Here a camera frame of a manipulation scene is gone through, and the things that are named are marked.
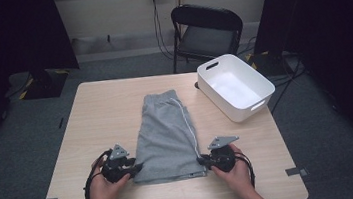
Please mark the white plastic basket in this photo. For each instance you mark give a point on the white plastic basket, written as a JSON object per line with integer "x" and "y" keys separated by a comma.
{"x": 237, "y": 89}

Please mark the small black floor tape piece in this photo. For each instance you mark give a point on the small black floor tape piece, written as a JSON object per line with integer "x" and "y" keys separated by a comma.
{"x": 61, "y": 123}

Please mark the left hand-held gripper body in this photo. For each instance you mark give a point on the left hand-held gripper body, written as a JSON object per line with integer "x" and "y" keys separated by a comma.
{"x": 115, "y": 168}

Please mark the person's left hand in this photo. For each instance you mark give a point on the person's left hand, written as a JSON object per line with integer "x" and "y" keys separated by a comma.
{"x": 105, "y": 195}

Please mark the grey wall trunking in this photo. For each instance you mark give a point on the grey wall trunking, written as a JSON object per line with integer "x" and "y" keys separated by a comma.
{"x": 124, "y": 42}

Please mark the small dark round object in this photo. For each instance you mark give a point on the small dark round object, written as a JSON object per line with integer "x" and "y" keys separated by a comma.
{"x": 196, "y": 85}

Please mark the person's right hand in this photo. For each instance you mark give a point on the person's right hand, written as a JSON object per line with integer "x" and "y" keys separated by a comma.
{"x": 239, "y": 178}

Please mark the grey shorts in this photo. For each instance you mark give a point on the grey shorts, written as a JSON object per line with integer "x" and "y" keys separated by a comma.
{"x": 165, "y": 141}

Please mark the black stand base yellow stripes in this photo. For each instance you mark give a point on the black stand base yellow stripes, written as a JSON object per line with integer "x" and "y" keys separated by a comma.
{"x": 43, "y": 86}
{"x": 269, "y": 65}

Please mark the black folding chair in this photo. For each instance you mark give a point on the black folding chair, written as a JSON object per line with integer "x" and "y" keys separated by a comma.
{"x": 208, "y": 40}

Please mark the dark curtain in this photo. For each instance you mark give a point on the dark curtain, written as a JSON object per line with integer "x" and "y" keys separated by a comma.
{"x": 6, "y": 38}
{"x": 334, "y": 27}

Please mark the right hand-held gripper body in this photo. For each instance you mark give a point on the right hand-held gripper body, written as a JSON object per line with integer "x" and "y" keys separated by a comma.
{"x": 223, "y": 158}

